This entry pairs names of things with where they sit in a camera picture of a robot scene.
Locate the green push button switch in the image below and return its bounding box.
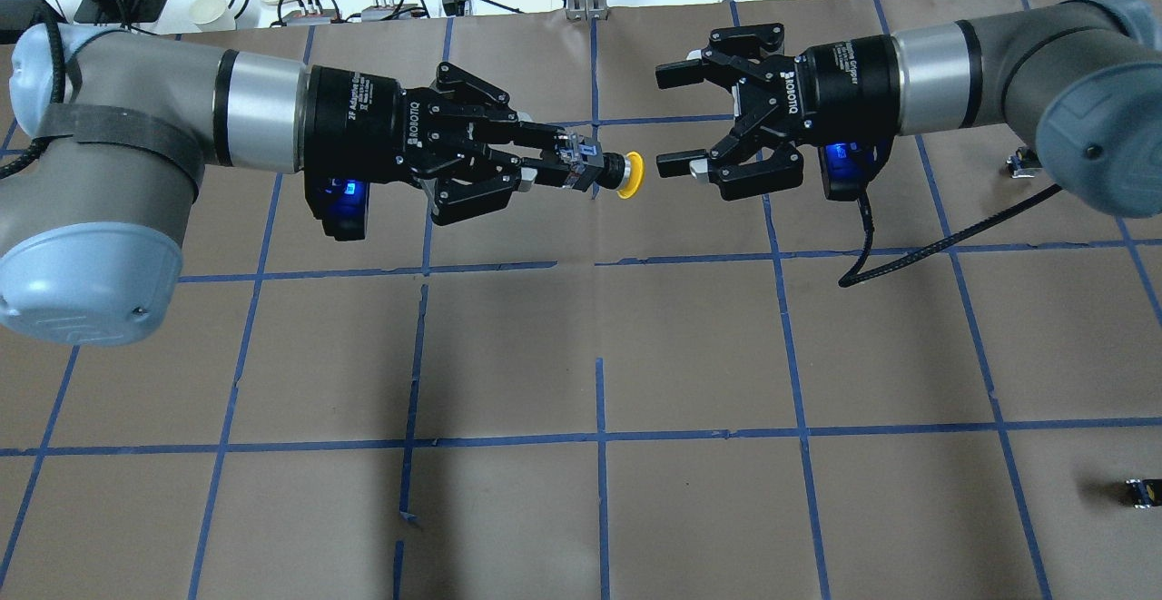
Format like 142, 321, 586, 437
1006, 147, 1043, 181

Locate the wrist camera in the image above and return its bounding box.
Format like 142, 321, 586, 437
303, 171, 370, 241
817, 138, 895, 202

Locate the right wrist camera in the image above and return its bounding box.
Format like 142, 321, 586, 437
817, 138, 895, 202

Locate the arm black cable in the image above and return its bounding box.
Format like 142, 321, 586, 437
0, 19, 74, 179
837, 184, 1063, 290

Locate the brown paper table cover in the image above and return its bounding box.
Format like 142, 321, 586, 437
0, 0, 1162, 600

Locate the yellow push button switch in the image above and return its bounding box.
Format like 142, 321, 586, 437
555, 133, 645, 200

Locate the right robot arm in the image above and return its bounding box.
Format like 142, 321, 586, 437
655, 0, 1161, 217

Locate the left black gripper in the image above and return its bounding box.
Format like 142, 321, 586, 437
301, 62, 571, 226

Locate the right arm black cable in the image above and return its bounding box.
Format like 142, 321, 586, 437
837, 184, 1063, 290

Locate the white paper cup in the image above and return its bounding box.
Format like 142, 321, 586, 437
187, 0, 236, 33

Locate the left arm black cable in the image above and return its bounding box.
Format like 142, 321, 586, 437
0, 19, 74, 179

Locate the black switch contact block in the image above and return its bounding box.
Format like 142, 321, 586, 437
1124, 477, 1162, 509

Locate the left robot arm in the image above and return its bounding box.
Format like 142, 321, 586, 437
1, 24, 567, 345

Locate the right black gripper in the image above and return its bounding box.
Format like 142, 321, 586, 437
655, 24, 901, 202

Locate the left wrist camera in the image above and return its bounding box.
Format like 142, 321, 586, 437
303, 171, 370, 241

